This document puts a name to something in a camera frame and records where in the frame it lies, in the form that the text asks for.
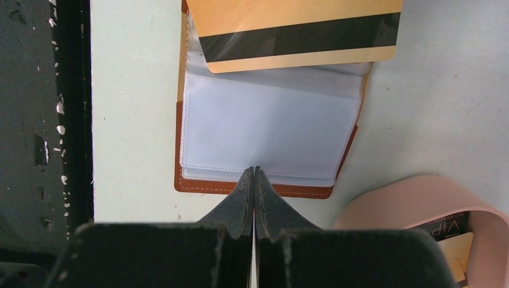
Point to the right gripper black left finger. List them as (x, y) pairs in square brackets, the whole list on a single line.
[(212, 252)]

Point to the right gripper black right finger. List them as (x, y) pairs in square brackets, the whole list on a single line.
[(293, 252)]

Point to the pink oval tray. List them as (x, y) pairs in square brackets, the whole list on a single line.
[(423, 199)]

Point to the brown leather card holder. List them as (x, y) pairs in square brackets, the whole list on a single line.
[(297, 124)]

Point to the stack of striped credit cards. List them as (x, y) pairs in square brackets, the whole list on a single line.
[(454, 237)]

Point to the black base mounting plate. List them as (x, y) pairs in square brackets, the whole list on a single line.
[(46, 166)]

